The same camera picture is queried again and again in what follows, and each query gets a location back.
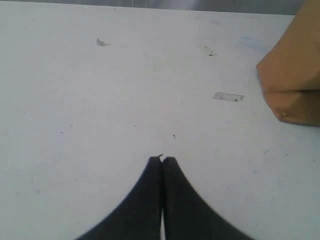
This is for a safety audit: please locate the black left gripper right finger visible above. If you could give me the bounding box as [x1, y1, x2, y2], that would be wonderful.
[162, 157, 251, 240]

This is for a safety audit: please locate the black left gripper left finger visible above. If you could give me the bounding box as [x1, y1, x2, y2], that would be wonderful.
[78, 156, 162, 240]

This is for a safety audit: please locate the brown paper shopping bag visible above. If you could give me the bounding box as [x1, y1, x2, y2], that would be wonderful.
[256, 0, 320, 126]

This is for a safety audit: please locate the clear tape scrap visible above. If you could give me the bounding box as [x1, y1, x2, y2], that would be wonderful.
[213, 92, 244, 102]

